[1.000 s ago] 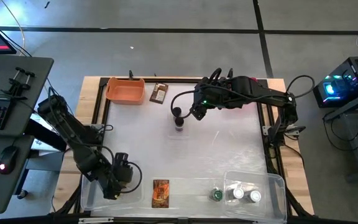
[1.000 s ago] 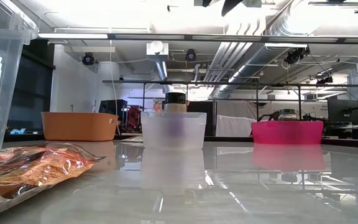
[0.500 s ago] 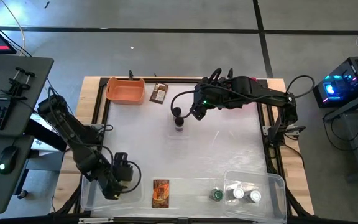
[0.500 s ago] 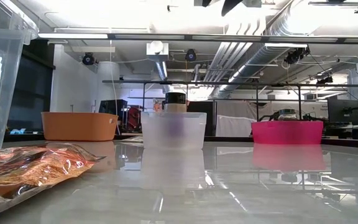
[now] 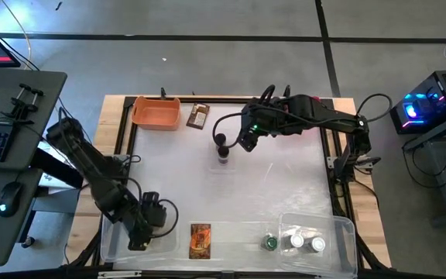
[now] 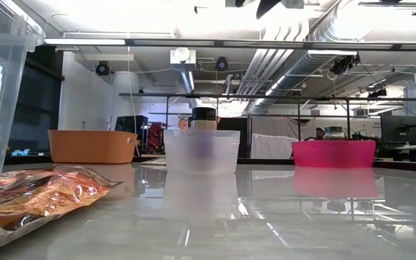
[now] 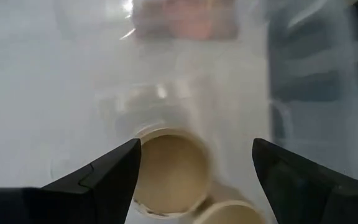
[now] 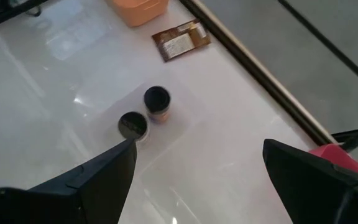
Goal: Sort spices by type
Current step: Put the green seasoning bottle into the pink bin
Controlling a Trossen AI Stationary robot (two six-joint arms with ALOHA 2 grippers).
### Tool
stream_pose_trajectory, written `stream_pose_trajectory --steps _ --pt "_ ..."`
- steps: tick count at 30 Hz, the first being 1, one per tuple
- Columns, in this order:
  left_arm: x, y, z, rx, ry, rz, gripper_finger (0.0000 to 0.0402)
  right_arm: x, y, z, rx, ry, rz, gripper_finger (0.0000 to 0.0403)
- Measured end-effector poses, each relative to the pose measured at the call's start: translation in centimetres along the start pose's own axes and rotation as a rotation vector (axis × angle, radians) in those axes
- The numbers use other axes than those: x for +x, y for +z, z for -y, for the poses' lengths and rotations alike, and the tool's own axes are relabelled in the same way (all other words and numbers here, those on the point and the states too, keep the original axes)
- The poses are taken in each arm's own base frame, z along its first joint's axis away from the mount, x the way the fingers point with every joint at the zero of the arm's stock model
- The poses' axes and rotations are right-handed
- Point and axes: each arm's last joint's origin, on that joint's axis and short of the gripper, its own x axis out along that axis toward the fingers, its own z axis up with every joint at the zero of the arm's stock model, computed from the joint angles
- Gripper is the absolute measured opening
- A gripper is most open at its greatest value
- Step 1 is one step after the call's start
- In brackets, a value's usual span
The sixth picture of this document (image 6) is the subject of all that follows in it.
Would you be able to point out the black background table frame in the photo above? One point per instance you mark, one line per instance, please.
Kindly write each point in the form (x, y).
(229, 95)

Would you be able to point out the red background case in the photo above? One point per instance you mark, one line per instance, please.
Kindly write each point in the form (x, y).
(155, 139)

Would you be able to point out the black lid purple label jar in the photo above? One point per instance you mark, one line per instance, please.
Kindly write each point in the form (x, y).
(203, 115)

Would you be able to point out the black overhead light bar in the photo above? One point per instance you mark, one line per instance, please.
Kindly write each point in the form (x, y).
(229, 43)

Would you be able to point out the pink plastic bin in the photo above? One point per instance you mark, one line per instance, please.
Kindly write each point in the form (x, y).
(334, 153)

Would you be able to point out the green label spice jar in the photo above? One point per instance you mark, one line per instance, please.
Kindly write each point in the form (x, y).
(333, 133)

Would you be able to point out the black background cabinet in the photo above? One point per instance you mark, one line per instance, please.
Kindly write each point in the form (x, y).
(235, 137)

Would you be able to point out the colourful background poster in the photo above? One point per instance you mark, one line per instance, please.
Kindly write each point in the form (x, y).
(182, 122)

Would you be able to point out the black hanging ceiling camera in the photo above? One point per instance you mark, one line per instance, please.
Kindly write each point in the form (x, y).
(343, 63)

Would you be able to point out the dark shelving unit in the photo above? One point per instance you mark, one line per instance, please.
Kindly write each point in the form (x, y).
(38, 108)

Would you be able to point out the black storage crate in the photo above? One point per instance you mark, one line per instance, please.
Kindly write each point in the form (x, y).
(132, 123)

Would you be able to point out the small translucent plastic bin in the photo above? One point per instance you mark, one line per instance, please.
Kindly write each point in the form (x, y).
(222, 151)

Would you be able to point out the black round ceiling device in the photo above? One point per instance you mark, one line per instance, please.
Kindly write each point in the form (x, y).
(221, 64)
(102, 68)

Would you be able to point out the orange foil spice packet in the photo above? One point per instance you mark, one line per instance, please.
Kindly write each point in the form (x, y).
(31, 195)

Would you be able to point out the orange plastic bin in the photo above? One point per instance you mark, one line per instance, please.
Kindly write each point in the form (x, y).
(92, 146)

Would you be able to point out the person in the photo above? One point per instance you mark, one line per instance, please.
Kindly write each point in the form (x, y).
(320, 133)

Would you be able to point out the white hanging cloth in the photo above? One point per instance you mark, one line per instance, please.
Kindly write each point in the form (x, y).
(265, 146)

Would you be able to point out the light blue item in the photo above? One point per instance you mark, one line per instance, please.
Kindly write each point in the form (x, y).
(20, 152)

